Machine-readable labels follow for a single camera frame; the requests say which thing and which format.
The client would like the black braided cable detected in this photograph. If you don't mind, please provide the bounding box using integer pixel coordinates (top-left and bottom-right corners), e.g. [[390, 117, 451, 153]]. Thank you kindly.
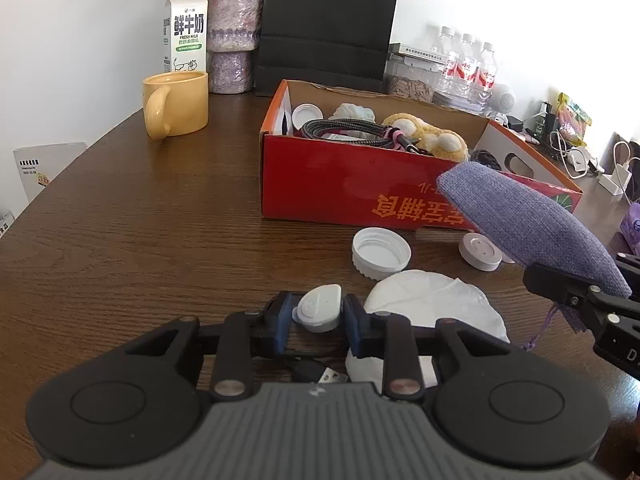
[[298, 117, 426, 154]]

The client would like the black coiled cable in box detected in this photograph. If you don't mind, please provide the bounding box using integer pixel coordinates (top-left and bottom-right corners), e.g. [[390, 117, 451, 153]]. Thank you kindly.
[[470, 148, 504, 172]]

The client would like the white round button disc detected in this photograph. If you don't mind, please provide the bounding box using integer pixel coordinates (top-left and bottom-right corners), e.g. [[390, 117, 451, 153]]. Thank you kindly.
[[458, 233, 503, 272]]

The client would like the pale green bath pouf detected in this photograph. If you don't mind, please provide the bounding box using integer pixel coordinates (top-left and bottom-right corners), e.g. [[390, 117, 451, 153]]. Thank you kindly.
[[330, 103, 375, 122]]

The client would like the black paper shopping bag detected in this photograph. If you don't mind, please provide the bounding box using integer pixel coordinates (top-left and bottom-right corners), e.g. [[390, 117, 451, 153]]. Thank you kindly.
[[254, 0, 397, 96]]

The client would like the yellow spotted plush toy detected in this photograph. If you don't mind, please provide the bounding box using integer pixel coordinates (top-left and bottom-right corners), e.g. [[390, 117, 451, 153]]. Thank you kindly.
[[382, 113, 469, 162]]

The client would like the flat white red box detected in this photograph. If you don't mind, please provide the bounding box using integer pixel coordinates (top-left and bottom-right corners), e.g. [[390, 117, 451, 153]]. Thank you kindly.
[[388, 42, 446, 64]]

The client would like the purple fabric pouch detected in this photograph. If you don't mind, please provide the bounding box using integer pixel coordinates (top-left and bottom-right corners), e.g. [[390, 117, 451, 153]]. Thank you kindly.
[[437, 162, 631, 299]]

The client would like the water bottle middle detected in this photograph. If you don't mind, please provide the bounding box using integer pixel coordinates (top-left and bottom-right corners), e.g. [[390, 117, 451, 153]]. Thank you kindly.
[[451, 34, 477, 98]]

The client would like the white jar lid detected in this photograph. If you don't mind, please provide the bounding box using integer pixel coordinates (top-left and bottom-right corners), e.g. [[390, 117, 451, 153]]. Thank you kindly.
[[292, 103, 324, 130]]

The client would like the white round robot toy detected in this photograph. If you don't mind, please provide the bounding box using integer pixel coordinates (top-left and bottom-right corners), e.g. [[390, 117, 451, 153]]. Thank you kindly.
[[490, 90, 515, 122]]

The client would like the white charger with cable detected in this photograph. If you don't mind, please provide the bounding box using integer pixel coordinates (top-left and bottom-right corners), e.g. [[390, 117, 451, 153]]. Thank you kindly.
[[598, 139, 639, 204]]

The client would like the yellow snack packet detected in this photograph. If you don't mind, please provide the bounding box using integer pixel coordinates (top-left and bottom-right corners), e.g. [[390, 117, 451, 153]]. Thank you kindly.
[[556, 92, 592, 146]]

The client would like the water bottle left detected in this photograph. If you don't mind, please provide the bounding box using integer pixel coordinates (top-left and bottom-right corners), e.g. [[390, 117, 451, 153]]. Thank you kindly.
[[435, 26, 456, 93]]

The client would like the yellow ceramic mug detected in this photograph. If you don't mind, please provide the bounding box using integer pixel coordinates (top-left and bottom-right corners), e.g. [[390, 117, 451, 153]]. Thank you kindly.
[[142, 70, 208, 141]]

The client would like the large white screw lid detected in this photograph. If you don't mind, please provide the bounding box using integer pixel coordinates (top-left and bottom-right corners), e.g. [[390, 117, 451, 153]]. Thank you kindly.
[[352, 228, 412, 281]]

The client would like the clear jar of seeds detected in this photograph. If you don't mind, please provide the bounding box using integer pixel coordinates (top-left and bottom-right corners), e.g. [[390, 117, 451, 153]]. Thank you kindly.
[[384, 60, 437, 103]]

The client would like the white leaflet card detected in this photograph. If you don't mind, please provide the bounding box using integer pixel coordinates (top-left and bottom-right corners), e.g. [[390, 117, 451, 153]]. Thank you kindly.
[[13, 142, 87, 202]]

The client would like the white milk carton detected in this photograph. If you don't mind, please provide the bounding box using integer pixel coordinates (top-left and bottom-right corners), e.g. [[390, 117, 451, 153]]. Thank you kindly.
[[163, 0, 208, 73]]

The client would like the small white round device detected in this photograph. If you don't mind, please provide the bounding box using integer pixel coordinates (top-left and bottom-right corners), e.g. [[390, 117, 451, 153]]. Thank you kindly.
[[292, 284, 342, 333]]

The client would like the white face mask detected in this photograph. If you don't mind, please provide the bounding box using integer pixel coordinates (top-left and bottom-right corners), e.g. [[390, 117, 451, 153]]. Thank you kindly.
[[344, 268, 510, 391]]

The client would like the red cardboard box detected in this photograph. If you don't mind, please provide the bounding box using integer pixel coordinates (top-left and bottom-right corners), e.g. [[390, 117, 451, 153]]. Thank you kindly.
[[260, 80, 582, 230]]

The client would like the water bottle right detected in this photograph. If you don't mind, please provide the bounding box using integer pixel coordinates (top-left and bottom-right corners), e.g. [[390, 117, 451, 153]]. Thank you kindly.
[[470, 42, 497, 107]]

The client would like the water bottle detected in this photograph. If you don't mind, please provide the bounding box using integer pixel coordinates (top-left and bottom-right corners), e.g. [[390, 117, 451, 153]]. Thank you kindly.
[[451, 34, 477, 98], [435, 26, 456, 93], [470, 42, 497, 107]]

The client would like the purple textured vase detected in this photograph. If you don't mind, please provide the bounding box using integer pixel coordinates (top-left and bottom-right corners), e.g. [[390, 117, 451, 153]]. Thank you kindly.
[[206, 0, 264, 94]]

